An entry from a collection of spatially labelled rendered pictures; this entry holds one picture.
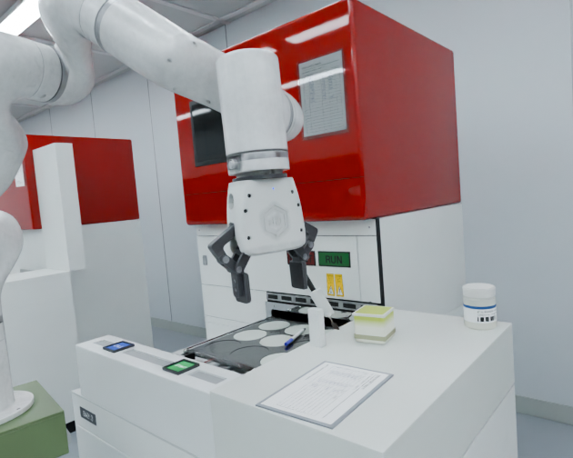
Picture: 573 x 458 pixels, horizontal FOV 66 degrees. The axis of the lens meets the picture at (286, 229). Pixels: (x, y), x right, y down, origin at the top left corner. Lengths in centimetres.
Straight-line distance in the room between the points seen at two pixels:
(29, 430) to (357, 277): 87
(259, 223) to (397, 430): 35
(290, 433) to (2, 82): 71
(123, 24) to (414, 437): 72
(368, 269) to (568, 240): 151
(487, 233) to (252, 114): 225
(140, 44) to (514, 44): 228
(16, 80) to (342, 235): 90
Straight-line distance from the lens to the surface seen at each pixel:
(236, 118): 58
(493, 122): 270
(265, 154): 57
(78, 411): 140
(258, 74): 59
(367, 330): 101
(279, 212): 59
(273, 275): 154
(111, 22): 73
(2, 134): 91
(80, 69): 90
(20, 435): 106
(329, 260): 137
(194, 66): 68
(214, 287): 178
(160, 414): 103
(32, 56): 88
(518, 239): 268
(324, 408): 75
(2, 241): 109
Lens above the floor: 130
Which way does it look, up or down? 4 degrees down
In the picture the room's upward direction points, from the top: 5 degrees counter-clockwise
